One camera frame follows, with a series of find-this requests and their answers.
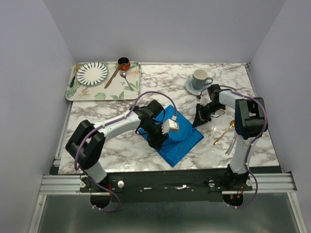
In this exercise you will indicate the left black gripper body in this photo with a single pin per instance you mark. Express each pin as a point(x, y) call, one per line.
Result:
point(154, 131)

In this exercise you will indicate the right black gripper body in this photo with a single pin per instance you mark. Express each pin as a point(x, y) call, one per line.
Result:
point(207, 110)

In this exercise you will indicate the blue satin napkin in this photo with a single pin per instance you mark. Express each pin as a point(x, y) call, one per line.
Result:
point(177, 144)

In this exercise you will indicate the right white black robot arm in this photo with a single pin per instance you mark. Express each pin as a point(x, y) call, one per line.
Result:
point(250, 123)

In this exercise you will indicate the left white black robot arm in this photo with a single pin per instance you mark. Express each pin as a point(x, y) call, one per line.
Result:
point(87, 141)

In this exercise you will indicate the gold spoon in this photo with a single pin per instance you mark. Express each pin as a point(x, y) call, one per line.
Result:
point(232, 125)

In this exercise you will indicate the grey blue saucer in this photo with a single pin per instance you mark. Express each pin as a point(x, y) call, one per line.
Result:
point(190, 89)

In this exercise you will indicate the grey blue mug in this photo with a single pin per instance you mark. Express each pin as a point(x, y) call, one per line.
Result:
point(200, 79)

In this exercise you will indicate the silver utensil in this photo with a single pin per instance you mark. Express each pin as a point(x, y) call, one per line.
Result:
point(229, 150)

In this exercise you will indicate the floral serving tray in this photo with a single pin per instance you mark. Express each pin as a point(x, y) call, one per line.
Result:
point(118, 89)

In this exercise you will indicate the silver spoon on tray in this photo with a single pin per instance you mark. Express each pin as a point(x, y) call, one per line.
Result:
point(123, 74)

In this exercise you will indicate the brown ceramic pot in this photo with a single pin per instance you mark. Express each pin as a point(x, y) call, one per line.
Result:
point(124, 64)

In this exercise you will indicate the striped white blue plate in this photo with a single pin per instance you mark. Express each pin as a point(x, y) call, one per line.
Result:
point(92, 73)

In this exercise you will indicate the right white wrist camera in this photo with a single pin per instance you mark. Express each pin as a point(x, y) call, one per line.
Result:
point(202, 100)

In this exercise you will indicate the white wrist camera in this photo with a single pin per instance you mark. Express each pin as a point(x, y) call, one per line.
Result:
point(169, 126)
point(202, 100)

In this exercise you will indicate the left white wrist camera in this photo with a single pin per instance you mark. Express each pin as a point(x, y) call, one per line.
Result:
point(169, 126)

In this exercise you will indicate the wooden handled knife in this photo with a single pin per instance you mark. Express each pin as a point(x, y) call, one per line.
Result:
point(112, 77)

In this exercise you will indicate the aluminium frame rail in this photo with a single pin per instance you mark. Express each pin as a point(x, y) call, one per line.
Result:
point(79, 184)

